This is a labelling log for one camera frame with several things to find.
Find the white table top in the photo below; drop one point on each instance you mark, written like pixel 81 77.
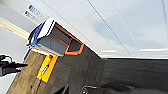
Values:
pixel 50 44

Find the white wardrobe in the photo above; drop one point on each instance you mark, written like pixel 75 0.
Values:
pixel 110 26

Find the orange table frame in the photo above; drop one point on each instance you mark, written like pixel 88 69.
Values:
pixel 75 50

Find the white wall notice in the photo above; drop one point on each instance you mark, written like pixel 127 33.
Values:
pixel 31 14

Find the blue wall notice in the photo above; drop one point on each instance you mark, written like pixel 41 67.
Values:
pixel 35 8

